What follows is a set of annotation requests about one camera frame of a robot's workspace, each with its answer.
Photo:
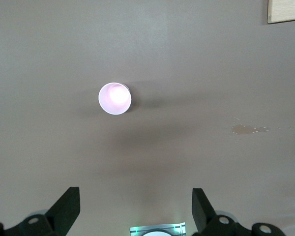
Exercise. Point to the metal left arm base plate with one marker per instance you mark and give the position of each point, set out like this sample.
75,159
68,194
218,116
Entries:
135,229

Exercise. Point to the pink plastic cup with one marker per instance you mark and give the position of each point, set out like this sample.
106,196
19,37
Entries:
114,98

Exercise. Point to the brown table cover sheet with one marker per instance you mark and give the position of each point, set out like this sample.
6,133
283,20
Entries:
147,49

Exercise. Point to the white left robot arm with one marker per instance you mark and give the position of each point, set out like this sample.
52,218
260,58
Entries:
157,234

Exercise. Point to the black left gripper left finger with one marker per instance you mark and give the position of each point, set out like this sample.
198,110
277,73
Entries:
61,214

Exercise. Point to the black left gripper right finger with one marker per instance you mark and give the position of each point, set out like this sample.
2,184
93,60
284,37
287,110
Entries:
204,214

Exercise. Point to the wooden cutting board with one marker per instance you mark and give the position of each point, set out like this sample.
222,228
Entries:
287,11

